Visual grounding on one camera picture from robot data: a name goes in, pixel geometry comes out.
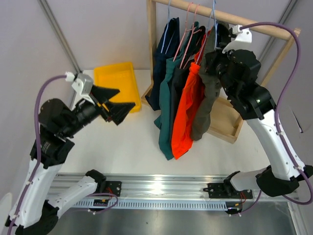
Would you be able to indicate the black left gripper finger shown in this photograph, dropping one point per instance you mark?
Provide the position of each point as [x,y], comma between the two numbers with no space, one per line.
[118,111]
[102,95]

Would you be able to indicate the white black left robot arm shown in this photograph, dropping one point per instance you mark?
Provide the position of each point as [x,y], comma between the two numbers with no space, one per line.
[55,126]

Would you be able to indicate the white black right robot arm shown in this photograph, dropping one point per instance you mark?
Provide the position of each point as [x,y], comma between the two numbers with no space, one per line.
[237,73]

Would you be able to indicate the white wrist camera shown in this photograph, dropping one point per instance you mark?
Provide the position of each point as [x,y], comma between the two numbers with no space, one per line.
[242,40]
[82,84]

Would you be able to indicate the aluminium mounting rail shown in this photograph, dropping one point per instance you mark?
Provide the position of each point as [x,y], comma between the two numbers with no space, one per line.
[154,187]

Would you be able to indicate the teal green shorts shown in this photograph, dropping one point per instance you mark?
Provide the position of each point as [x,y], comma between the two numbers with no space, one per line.
[163,121]

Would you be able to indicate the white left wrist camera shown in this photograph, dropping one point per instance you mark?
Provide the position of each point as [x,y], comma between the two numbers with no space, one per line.
[82,84]

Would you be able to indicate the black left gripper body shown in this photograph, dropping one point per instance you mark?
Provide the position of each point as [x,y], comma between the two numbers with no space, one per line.
[101,109]

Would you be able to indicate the olive green shorts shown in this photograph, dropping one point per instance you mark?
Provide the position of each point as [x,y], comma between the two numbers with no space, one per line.
[212,87]

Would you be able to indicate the black shorts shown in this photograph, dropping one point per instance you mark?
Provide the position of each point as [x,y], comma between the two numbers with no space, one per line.
[180,75]

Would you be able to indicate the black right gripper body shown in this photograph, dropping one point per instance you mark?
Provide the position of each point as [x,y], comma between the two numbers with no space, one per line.
[219,65]

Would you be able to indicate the navy blue shorts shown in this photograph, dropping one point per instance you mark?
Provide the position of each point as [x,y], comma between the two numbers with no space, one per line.
[159,72]

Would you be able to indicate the pink hanger left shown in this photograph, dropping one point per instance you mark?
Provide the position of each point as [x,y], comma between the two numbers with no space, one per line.
[186,37]

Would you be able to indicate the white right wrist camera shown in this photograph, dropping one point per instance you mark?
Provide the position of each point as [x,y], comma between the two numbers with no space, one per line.
[242,40]

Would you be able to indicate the wooden clothes rack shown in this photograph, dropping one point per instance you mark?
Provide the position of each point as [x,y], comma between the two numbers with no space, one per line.
[226,123]

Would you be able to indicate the yellow plastic tray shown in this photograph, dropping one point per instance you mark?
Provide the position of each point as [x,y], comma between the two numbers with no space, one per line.
[119,76]

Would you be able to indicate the slotted grey cable duct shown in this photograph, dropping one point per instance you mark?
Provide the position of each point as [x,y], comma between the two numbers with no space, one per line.
[202,205]

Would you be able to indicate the orange mesh shorts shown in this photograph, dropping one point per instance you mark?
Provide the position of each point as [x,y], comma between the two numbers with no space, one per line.
[191,98]

